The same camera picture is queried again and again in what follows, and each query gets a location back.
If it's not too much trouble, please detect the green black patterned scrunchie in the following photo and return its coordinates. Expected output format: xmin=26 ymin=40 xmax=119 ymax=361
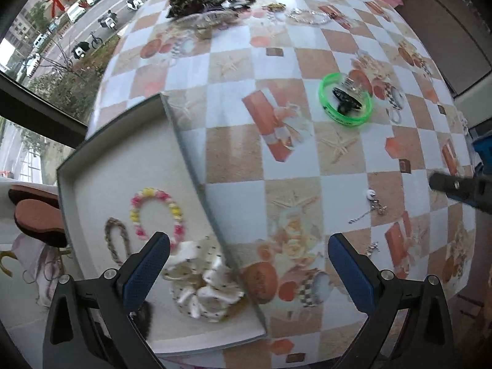
xmin=167 ymin=0 xmax=227 ymax=19

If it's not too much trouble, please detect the dark window frame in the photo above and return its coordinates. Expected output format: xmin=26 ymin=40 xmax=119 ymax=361
xmin=0 ymin=71 xmax=90 ymax=149

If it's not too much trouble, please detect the brown bead bracelet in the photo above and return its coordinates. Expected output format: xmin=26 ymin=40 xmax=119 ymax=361
xmin=263 ymin=3 xmax=287 ymax=22

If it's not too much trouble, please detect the black white hair tie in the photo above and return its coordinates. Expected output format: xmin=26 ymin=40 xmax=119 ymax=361
xmin=223 ymin=0 xmax=257 ymax=11

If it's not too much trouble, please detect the checkered printed tablecloth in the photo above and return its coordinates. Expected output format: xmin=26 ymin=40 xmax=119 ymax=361
xmin=85 ymin=0 xmax=477 ymax=369

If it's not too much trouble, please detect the beige bow hair clip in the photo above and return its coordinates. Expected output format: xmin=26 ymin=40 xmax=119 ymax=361
xmin=175 ymin=10 xmax=241 ymax=41

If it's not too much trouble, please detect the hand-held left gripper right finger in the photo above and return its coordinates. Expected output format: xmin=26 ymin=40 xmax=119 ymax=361
xmin=328 ymin=233 xmax=455 ymax=369

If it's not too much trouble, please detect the blue plastic stool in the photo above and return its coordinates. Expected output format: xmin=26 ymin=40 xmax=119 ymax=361
xmin=471 ymin=133 xmax=492 ymax=170

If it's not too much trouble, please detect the green plastic bangle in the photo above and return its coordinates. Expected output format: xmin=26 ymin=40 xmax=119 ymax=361
xmin=318 ymin=72 xmax=374 ymax=127

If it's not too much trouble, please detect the white pink cloth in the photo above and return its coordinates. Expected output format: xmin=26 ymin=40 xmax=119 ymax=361
xmin=11 ymin=234 xmax=73 ymax=308

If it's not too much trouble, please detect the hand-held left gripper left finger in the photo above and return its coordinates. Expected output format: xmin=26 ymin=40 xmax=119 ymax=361
xmin=42 ymin=232 xmax=170 ymax=369

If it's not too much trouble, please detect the brown braided bracelet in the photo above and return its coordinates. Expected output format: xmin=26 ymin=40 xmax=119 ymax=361
xmin=105 ymin=217 xmax=133 ymax=266

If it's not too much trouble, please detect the light brown slipper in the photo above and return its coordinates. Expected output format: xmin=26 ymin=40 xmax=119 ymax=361
xmin=14 ymin=199 xmax=68 ymax=247

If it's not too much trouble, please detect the silver pearl drop earring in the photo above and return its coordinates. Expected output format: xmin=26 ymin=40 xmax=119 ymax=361
xmin=348 ymin=189 xmax=388 ymax=224

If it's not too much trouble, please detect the small clear silver clip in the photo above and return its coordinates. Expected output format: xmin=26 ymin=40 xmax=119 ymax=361
xmin=342 ymin=77 xmax=366 ymax=95

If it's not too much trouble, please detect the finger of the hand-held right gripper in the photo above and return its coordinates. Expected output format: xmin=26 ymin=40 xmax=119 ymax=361
xmin=428 ymin=171 xmax=492 ymax=214

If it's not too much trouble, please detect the white polka dot scrunchie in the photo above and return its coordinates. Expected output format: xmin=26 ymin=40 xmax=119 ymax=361
xmin=161 ymin=240 xmax=247 ymax=323

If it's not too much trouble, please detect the yellow curved item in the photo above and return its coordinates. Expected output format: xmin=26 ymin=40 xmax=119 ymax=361
xmin=0 ymin=250 xmax=18 ymax=277

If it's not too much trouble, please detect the small black hair clip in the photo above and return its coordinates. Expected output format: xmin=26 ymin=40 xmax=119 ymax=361
xmin=331 ymin=88 xmax=363 ymax=118

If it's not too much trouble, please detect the colourful beaded bracelet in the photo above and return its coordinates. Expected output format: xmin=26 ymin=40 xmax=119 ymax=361
xmin=130 ymin=188 xmax=184 ymax=250

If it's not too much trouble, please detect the dark brown slipper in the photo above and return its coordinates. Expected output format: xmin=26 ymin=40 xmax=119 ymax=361
xmin=10 ymin=184 xmax=59 ymax=205

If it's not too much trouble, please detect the grey shallow box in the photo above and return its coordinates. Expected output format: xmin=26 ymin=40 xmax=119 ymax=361
xmin=56 ymin=93 xmax=270 ymax=356

